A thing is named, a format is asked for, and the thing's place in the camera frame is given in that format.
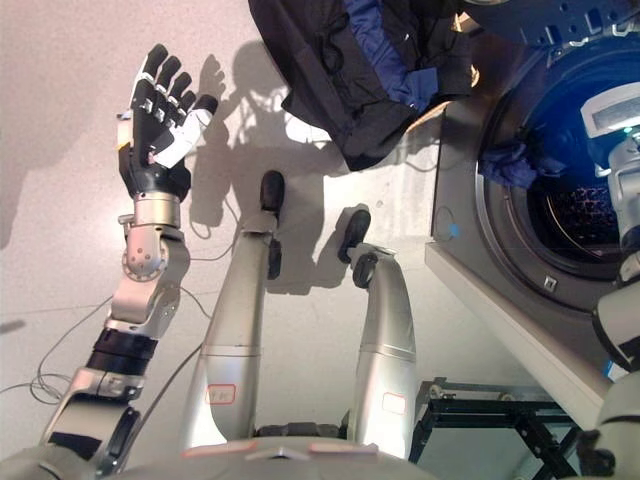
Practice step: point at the grey front-load washing machine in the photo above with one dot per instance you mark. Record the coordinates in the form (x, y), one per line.
(460, 190)

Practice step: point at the black metal frame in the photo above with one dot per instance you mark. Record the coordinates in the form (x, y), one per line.
(480, 410)

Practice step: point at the silver left robot leg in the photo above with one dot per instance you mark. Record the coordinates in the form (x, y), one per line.
(235, 325)

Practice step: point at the black right robot foot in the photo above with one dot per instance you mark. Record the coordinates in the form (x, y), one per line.
(356, 232)

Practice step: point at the small blue round sticker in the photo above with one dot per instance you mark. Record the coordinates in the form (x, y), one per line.
(454, 230)

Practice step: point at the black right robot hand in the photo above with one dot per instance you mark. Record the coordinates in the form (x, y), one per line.
(612, 115)

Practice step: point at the chrome glass washing machine door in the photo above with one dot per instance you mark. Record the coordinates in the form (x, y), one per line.
(550, 20)

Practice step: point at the white washing machine platform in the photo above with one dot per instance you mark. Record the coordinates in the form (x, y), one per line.
(510, 330)

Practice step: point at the dark fabric laundry basket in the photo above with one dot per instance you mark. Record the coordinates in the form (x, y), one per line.
(310, 65)

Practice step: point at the grey robot torso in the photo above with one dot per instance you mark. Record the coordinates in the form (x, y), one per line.
(275, 462)

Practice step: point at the silver robot leg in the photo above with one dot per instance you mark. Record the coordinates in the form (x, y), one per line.
(387, 325)
(235, 325)

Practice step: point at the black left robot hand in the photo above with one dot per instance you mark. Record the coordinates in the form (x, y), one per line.
(150, 130)

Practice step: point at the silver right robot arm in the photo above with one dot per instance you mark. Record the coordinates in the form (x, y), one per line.
(627, 210)

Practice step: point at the dark blue garment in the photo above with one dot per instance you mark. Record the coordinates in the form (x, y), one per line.
(510, 167)

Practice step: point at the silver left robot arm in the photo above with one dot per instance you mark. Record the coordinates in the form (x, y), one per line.
(145, 260)

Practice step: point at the black left robot foot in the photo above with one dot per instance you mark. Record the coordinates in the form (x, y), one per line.
(272, 190)

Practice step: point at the silver right robot leg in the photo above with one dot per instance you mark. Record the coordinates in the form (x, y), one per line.
(387, 325)

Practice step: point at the black robot foot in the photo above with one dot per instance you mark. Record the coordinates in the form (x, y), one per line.
(272, 190)
(356, 232)

